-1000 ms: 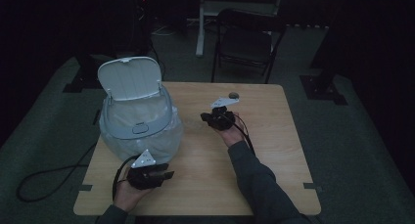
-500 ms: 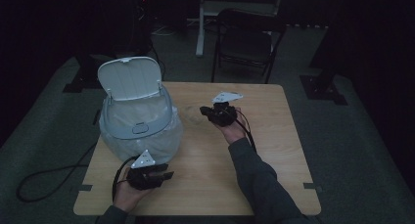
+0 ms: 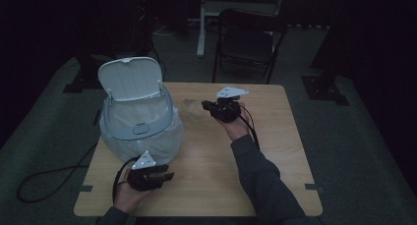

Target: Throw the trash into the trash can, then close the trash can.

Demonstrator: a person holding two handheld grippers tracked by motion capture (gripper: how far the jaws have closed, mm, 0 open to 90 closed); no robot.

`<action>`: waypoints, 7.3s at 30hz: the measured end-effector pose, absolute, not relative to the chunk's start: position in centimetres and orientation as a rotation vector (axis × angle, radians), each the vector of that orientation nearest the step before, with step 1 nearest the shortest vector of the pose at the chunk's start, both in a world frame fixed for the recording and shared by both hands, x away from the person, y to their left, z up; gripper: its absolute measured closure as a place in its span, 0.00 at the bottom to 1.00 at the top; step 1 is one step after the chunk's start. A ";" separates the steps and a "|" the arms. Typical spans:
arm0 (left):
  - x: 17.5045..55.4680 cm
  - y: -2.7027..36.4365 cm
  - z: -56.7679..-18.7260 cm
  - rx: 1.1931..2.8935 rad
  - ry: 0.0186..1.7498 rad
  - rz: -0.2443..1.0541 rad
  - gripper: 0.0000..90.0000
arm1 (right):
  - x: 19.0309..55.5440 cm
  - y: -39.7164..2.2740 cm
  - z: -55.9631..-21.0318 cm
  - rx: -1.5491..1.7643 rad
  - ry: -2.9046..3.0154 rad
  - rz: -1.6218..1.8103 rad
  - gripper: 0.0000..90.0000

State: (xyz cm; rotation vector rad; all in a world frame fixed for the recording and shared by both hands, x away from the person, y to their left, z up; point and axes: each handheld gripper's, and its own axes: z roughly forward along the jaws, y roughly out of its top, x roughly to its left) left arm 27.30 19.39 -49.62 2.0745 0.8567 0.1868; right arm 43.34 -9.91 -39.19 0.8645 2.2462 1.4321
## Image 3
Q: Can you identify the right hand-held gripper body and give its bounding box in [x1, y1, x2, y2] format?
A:
[209, 84, 250, 124]

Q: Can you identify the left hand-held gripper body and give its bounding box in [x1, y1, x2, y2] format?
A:
[126, 149, 165, 193]

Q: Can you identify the translucent white plastic bin bag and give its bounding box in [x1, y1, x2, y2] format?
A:
[98, 94, 186, 167]

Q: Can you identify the pale grey lidded trash bin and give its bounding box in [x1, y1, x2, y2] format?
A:
[97, 56, 175, 141]

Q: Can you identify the person's right hand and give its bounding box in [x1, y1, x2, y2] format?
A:
[217, 101, 253, 142]

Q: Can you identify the person's left hand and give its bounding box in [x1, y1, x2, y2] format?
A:
[113, 170, 152, 215]

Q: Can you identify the black folding chair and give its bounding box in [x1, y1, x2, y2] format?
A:
[211, 8, 290, 85]

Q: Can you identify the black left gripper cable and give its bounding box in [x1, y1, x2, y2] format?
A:
[111, 156, 142, 203]

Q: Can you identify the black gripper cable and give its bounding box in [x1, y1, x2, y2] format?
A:
[111, 156, 142, 203]
[238, 104, 262, 151]

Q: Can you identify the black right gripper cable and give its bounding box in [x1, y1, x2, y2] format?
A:
[238, 104, 262, 151]

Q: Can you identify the white metal stand frame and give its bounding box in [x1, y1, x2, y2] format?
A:
[196, 0, 287, 58]

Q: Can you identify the black stand with base plate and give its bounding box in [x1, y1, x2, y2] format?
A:
[62, 0, 114, 94]
[300, 0, 350, 107]

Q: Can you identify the black cable on floor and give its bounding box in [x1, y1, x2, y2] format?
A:
[16, 141, 100, 204]

